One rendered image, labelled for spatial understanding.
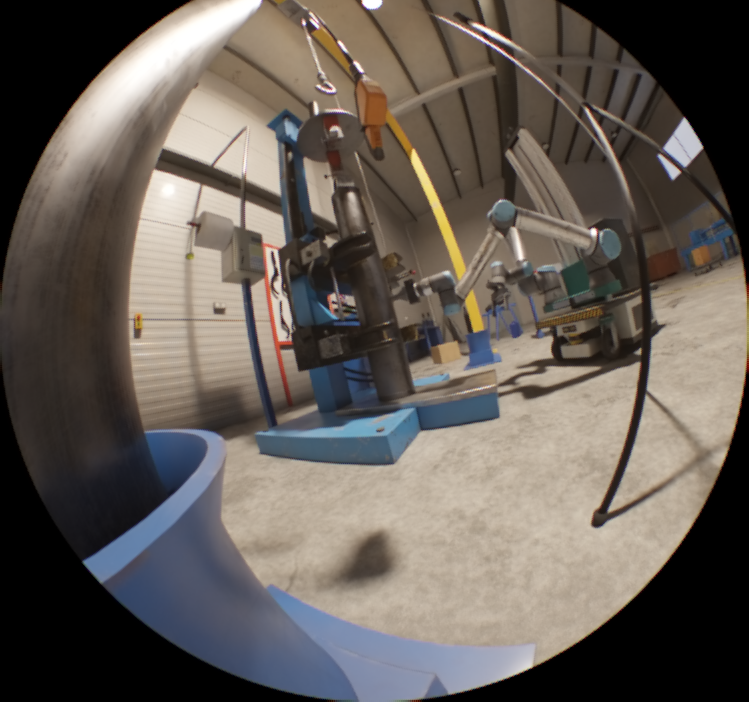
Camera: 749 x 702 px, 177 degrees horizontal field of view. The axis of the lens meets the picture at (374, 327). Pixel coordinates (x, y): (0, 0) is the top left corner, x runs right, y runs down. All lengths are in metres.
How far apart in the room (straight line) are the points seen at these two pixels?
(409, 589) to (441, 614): 0.08
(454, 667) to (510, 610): 0.11
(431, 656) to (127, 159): 0.52
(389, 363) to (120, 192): 1.22
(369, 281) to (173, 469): 1.23
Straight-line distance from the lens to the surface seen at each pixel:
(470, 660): 0.40
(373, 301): 1.28
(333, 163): 2.17
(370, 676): 0.26
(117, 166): 0.15
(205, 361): 2.79
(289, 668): 0.16
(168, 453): 0.23
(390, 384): 1.27
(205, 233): 1.85
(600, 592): 0.46
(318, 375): 1.56
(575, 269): 1.87
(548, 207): 2.10
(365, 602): 0.49
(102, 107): 0.16
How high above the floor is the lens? 0.40
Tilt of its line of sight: 7 degrees up
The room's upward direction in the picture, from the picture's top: 14 degrees counter-clockwise
